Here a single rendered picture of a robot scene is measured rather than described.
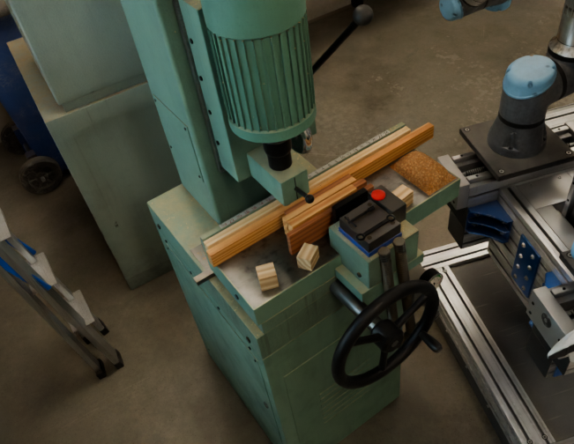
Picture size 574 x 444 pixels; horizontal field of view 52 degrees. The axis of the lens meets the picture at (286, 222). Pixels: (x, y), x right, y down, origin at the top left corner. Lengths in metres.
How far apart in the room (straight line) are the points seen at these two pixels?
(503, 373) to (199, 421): 1.02
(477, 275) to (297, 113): 1.23
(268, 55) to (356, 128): 2.10
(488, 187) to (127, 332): 1.48
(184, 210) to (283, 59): 0.70
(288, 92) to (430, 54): 2.65
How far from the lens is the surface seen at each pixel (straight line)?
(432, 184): 1.43
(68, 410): 2.35
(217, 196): 1.47
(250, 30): 0.99
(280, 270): 1.28
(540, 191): 1.72
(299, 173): 1.24
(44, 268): 2.07
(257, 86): 1.05
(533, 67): 1.60
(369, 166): 1.45
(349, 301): 1.31
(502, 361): 1.96
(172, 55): 1.23
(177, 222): 1.59
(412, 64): 3.57
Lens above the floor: 1.89
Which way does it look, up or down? 46 degrees down
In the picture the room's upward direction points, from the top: 10 degrees counter-clockwise
